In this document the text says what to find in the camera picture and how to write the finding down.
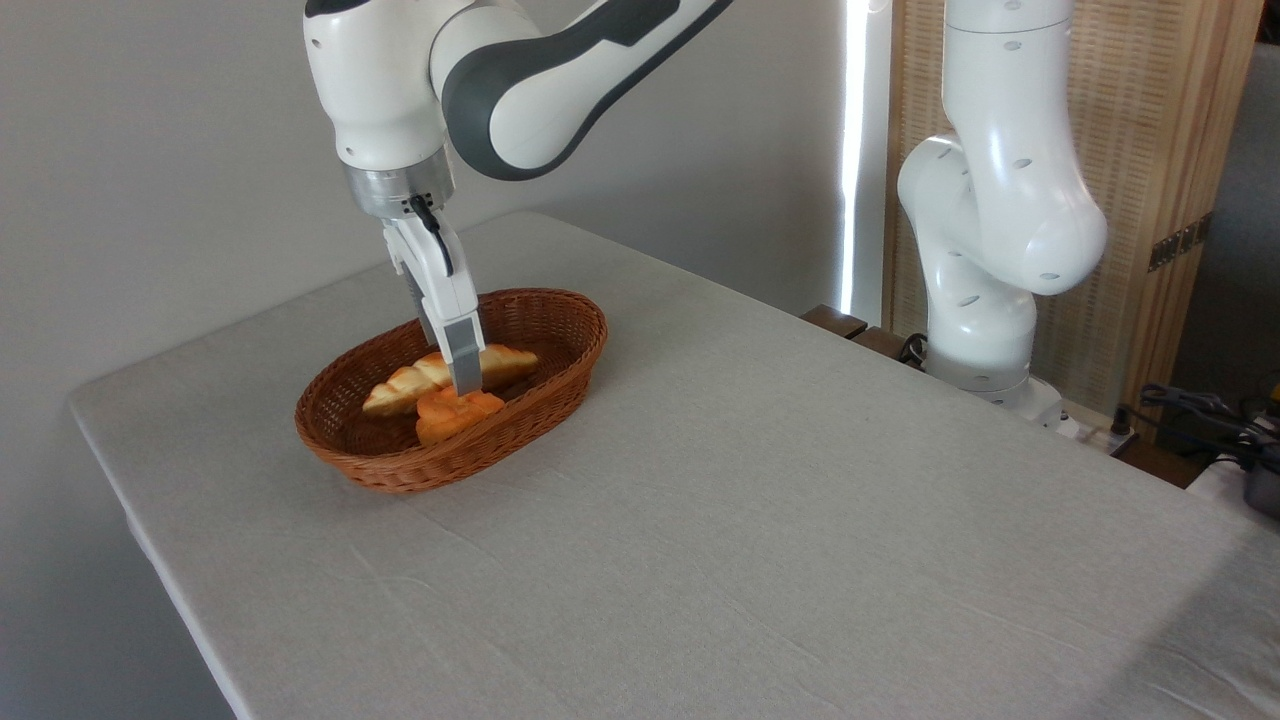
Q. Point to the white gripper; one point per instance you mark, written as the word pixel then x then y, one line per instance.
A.
pixel 440 285

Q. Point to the golden braided bread loaf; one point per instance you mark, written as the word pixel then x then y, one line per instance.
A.
pixel 415 380

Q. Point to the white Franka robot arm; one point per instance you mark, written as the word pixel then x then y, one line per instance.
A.
pixel 1000 200

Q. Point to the small orange bread roll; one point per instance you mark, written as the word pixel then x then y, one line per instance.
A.
pixel 445 420

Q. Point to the brown woven wicker basket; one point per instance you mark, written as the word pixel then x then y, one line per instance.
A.
pixel 400 470

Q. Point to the dark wooden block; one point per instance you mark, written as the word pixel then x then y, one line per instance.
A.
pixel 885 343
pixel 835 320

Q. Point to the grey tablecloth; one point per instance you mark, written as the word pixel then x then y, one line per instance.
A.
pixel 800 520

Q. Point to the dark metal screen hinge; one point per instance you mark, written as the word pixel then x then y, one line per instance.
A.
pixel 1180 242

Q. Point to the wooden slatted folding screen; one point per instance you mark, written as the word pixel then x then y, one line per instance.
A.
pixel 1150 100

